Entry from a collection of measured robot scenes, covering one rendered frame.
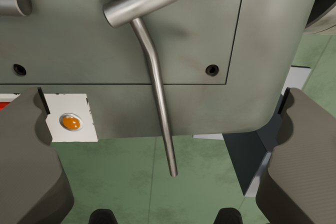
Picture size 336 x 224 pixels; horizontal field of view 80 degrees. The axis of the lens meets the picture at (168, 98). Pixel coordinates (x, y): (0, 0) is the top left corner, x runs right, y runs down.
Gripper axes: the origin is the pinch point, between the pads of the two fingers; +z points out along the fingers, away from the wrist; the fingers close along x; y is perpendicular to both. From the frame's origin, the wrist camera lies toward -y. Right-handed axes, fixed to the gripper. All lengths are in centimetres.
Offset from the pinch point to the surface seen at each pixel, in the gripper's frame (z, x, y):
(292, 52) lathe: 10.6, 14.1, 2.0
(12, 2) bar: 7.1, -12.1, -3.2
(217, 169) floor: 136, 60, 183
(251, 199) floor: 136, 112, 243
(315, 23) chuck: 16.8, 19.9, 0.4
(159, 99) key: 7.9, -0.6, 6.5
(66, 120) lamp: 8.9, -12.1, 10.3
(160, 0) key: 7.1, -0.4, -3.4
